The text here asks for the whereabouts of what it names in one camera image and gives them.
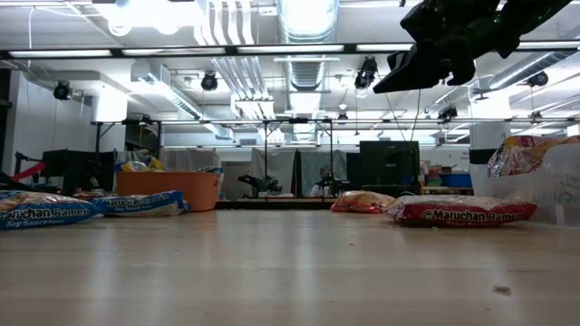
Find slim silver ventilation duct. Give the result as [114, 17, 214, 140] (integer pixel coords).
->
[487, 50, 580, 91]

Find blue storage crate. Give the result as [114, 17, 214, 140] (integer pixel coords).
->
[441, 173, 473, 188]

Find black beam with light strips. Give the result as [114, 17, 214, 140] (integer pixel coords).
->
[0, 42, 580, 60]

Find stacked coloured containers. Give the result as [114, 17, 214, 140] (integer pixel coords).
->
[424, 163, 444, 187]

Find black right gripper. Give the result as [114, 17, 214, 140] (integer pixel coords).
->
[372, 0, 504, 95]

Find small black desktop robot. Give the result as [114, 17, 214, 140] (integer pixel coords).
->
[237, 174, 285, 196]

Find white hanging cloth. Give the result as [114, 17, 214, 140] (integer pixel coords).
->
[250, 148, 298, 191]

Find orange plastic bin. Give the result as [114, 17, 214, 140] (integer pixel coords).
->
[115, 170, 224, 213]

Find black computer monitor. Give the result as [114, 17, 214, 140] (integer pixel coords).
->
[359, 140, 421, 187]

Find red padded bar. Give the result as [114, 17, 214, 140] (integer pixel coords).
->
[11, 161, 46, 182]

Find clear plastic bin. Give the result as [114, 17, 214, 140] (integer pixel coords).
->
[484, 143, 580, 227]

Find dark desk monitors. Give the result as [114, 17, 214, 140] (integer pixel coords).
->
[40, 149, 117, 194]

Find black metal rack frame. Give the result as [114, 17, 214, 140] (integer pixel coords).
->
[89, 117, 580, 191]

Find ribbed silver ventilation duct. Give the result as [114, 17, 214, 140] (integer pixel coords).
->
[276, 0, 341, 91]

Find person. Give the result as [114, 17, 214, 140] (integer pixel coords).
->
[309, 165, 337, 198]

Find dark hanging cloth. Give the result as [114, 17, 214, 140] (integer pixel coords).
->
[294, 149, 348, 191]

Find white pillar with black band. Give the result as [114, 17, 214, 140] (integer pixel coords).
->
[469, 121, 512, 197]

